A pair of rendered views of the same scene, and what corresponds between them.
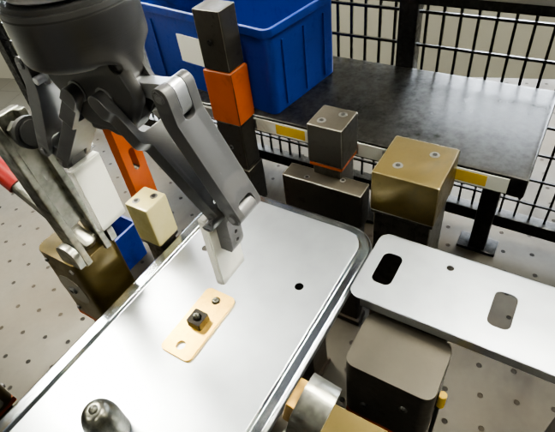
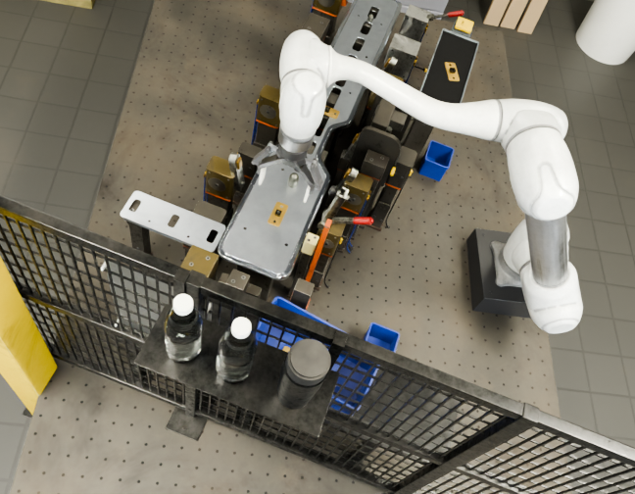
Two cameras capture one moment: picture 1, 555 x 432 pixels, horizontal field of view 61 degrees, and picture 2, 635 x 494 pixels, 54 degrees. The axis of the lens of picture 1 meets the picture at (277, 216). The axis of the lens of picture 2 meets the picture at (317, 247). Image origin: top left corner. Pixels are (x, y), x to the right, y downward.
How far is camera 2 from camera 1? 171 cm
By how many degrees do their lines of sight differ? 75
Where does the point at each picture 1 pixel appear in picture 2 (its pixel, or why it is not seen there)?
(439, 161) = (189, 260)
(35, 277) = (417, 337)
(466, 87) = not seen: hidden behind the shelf
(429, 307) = (198, 221)
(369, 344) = (219, 216)
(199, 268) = (285, 235)
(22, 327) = (402, 306)
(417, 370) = (203, 208)
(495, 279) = (172, 231)
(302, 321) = (242, 216)
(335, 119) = (236, 277)
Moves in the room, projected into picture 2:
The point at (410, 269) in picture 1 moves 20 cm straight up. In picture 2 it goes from (203, 235) to (205, 195)
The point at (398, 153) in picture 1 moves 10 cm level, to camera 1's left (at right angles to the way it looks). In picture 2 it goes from (207, 266) to (243, 259)
